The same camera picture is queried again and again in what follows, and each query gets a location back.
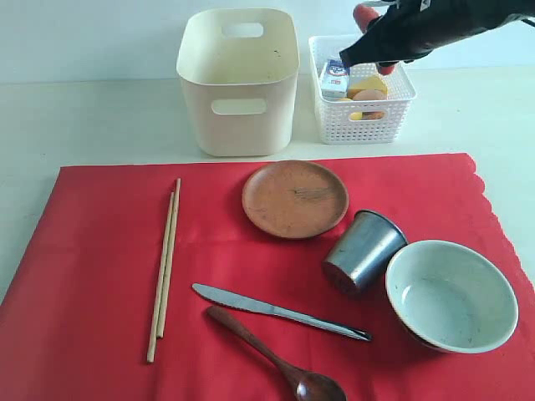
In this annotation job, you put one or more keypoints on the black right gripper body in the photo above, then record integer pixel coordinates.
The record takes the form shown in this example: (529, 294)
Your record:
(418, 27)

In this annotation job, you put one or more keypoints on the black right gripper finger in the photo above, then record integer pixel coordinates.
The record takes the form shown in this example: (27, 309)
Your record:
(370, 48)
(411, 56)

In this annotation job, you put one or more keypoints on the red sausage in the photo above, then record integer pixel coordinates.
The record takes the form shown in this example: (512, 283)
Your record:
(365, 17)

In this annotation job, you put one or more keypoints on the yellow cheese wedge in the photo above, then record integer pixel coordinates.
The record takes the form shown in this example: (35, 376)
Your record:
(372, 82)

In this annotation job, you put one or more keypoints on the brown egg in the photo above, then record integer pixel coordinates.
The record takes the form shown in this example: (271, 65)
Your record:
(370, 95)

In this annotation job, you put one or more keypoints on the fried chicken nugget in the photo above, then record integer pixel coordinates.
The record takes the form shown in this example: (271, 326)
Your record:
(373, 115)

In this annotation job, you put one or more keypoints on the blue white milk carton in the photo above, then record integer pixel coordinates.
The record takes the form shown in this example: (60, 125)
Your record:
(334, 79)

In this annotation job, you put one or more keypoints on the yellow lemon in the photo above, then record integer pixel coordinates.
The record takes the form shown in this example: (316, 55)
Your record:
(355, 115)

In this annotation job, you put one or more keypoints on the stainless steel cup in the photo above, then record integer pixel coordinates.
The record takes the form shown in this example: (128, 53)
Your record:
(362, 253)

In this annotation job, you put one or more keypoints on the white lattice plastic basket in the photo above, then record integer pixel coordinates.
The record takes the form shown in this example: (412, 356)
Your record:
(332, 117)

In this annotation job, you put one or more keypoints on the cream plastic bin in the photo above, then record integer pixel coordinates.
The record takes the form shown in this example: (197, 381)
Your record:
(239, 70)

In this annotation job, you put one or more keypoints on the brown wooden plate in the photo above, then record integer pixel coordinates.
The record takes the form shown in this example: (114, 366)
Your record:
(294, 199)

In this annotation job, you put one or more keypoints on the red cloth mat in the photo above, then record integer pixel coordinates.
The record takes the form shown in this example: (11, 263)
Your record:
(75, 323)

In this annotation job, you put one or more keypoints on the pale green ceramic bowl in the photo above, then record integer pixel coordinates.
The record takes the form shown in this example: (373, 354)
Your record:
(451, 298)

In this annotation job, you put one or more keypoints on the short wooden chopstick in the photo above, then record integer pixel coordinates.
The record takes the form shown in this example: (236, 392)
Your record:
(166, 288)

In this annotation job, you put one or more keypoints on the steel table knife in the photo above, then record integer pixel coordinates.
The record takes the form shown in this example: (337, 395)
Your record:
(248, 304)

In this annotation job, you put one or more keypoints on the long wooden chopstick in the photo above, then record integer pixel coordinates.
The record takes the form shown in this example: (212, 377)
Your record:
(153, 338)

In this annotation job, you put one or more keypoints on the dark wooden spoon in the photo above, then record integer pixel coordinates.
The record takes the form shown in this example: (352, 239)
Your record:
(305, 385)

